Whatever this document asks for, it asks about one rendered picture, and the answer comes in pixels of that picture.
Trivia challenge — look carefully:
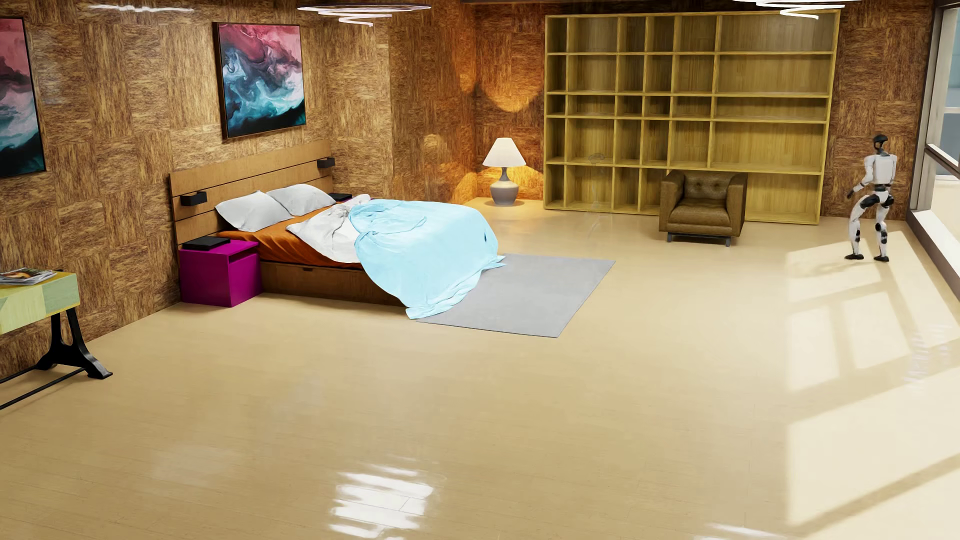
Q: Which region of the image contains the yellow green side table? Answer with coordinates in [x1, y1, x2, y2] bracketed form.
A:
[0, 270, 114, 411]

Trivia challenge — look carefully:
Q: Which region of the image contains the large window frame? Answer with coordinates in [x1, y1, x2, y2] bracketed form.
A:
[906, 0, 960, 301]

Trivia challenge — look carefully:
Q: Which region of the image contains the large wooden bookshelf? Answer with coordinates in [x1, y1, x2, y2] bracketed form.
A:
[543, 9, 841, 226]

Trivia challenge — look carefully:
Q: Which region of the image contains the brown leather armchair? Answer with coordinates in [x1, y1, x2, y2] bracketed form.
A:
[658, 170, 749, 247]

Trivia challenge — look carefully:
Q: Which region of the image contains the white table lamp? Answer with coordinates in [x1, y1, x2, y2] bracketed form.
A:
[481, 137, 528, 207]

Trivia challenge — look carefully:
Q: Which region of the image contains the abstract pink teal painting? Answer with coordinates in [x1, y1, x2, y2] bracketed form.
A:
[213, 21, 308, 141]
[0, 16, 47, 180]

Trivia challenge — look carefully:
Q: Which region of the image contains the white bed sheet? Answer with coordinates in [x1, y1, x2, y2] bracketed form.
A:
[285, 194, 373, 265]

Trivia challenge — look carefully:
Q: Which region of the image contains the white ring ceiling light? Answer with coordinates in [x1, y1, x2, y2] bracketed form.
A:
[297, 3, 432, 28]
[731, 0, 865, 21]

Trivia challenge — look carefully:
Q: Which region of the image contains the wooden bed with headboard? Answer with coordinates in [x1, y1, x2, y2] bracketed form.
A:
[168, 138, 505, 309]

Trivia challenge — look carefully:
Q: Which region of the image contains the stack of magazines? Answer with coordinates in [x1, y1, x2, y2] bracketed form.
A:
[0, 267, 57, 287]

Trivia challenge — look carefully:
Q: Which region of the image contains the light blue blanket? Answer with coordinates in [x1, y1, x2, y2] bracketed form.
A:
[348, 198, 506, 321]

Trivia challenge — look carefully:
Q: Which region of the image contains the white pillow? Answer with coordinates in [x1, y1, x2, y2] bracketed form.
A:
[266, 183, 337, 218]
[214, 190, 294, 234]

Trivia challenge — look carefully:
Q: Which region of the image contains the grey floor rug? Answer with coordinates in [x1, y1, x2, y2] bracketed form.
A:
[417, 253, 617, 339]

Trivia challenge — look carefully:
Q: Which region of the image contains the white humanoid robot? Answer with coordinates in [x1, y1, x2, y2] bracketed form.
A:
[845, 134, 899, 264]

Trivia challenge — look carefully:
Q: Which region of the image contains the magenta nightstand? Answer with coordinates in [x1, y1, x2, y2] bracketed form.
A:
[177, 239, 263, 309]

